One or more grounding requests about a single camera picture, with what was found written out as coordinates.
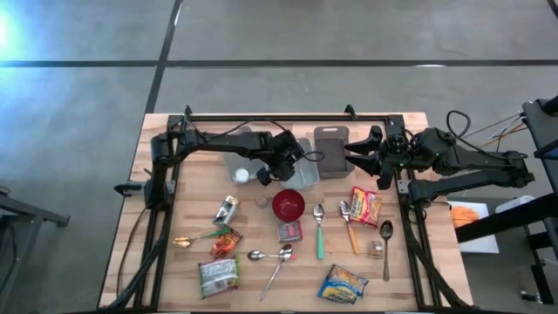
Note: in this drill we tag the green white noodle packet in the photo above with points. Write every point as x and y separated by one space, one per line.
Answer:
219 277

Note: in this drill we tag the grey mounting bracket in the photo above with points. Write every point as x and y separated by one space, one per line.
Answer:
170 186
403 186

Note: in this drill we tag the silver can brown lid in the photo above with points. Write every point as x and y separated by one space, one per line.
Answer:
226 211

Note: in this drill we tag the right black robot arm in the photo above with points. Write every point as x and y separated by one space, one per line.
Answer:
479 163

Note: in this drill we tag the black equipment stand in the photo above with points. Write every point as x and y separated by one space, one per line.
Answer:
501 220

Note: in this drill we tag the red patterned tin box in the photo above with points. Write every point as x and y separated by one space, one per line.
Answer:
290 231

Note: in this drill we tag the white board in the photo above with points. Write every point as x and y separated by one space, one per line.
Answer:
479 246

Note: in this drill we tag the orange snack packet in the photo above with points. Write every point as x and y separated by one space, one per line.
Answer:
226 244

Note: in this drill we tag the black aluminium frame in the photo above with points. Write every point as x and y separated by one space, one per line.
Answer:
283 118

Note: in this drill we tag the light grey plastic bin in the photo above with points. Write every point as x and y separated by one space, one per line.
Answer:
310 174

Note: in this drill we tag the dark grey plastic bin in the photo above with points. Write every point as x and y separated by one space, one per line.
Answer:
332 152

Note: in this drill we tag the white-lidded spice jar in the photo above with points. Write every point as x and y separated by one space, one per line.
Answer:
241 175

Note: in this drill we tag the red ramen noodle packet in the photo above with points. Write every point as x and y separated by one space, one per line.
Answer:
365 207

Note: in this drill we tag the blue yellow noodle packet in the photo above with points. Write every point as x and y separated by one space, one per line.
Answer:
342 285

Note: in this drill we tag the long silver spoon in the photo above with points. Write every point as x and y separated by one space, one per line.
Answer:
286 252

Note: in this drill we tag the small glass spice jar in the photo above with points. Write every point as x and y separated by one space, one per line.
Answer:
376 250
261 201

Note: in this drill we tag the black table frame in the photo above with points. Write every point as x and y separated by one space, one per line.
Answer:
35 212

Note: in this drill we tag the black frame clamp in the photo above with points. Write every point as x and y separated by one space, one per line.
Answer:
188 111
350 111

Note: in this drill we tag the dark metal spoon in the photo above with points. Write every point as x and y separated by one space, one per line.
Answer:
386 229

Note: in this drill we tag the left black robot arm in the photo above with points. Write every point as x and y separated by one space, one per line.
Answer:
226 143

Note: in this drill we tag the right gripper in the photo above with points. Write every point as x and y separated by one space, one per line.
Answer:
399 150

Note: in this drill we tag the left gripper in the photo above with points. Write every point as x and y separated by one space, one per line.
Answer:
287 148

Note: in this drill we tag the orange cloth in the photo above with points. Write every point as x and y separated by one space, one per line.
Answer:
464 216

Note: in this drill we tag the red and black bowl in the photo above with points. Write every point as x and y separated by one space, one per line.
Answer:
288 206

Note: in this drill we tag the white container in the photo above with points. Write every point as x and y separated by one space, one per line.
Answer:
512 204

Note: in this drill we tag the white plastic bin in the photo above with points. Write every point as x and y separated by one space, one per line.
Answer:
235 165

